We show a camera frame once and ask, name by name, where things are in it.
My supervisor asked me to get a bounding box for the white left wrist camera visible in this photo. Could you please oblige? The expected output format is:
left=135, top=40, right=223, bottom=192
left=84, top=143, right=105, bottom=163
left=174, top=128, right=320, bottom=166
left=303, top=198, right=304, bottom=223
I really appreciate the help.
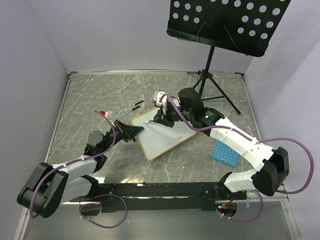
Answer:
left=100, top=109, right=114, bottom=121

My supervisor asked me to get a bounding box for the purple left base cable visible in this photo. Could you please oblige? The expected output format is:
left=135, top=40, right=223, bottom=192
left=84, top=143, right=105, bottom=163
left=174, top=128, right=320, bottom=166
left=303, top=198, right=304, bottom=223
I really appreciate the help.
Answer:
left=79, top=194, right=129, bottom=228

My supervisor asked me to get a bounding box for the wire whiteboard easel stand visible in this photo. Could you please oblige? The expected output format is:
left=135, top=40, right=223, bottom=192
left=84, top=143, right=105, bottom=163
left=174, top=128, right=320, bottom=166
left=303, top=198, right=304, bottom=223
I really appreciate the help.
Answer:
left=116, top=100, right=146, bottom=120

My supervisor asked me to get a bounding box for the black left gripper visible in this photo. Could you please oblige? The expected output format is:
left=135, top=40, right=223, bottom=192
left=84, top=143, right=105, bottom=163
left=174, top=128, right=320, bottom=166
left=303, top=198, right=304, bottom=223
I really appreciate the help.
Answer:
left=99, top=119, right=144, bottom=154

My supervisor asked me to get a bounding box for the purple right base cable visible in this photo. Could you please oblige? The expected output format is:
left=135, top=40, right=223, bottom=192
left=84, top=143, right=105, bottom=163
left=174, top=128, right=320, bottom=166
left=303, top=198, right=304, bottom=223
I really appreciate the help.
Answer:
left=216, top=192, right=265, bottom=223

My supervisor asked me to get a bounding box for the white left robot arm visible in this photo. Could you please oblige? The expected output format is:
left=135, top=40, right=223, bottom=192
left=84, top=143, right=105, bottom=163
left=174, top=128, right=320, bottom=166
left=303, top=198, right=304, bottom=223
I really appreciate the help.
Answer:
left=16, top=120, right=144, bottom=218

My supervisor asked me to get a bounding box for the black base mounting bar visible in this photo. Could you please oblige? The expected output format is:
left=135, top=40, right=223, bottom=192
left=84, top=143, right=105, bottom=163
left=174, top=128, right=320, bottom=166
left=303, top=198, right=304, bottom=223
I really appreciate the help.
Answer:
left=71, top=182, right=247, bottom=213

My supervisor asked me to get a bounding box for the blue studded building plate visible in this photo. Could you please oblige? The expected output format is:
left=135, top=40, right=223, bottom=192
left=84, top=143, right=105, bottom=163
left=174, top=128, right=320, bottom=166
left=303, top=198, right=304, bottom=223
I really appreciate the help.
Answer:
left=211, top=140, right=239, bottom=168

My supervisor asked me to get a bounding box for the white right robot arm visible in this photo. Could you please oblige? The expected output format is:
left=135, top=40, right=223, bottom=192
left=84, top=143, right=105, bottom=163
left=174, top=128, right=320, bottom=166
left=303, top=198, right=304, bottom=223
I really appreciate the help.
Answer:
left=152, top=87, right=289, bottom=199

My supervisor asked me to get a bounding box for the black music stand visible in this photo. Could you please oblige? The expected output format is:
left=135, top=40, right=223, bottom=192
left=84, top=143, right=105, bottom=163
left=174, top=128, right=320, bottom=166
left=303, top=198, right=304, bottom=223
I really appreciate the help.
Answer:
left=166, top=0, right=291, bottom=114

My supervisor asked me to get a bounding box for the yellow framed whiteboard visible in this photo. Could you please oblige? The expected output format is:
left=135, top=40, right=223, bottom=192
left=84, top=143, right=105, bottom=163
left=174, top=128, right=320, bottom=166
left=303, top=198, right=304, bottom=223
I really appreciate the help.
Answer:
left=131, top=107, right=196, bottom=161

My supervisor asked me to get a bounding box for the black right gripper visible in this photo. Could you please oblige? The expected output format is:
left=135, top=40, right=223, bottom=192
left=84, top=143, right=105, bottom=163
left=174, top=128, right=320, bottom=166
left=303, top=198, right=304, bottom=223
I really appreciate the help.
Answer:
left=152, top=101, right=193, bottom=128

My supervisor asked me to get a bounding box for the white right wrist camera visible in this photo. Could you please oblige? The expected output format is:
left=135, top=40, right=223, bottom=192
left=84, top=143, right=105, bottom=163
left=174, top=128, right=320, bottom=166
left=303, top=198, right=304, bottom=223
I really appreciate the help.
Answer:
left=153, top=91, right=168, bottom=115

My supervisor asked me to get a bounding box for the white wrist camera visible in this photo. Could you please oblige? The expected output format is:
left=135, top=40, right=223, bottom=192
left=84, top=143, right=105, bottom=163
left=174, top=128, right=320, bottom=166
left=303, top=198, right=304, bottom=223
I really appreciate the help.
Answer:
left=153, top=91, right=168, bottom=115
left=100, top=109, right=114, bottom=121

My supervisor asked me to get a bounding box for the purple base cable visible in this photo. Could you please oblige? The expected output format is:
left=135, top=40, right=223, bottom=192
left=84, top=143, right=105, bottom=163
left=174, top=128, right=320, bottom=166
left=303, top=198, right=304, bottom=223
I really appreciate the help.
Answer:
left=216, top=192, right=265, bottom=223
left=79, top=194, right=129, bottom=228

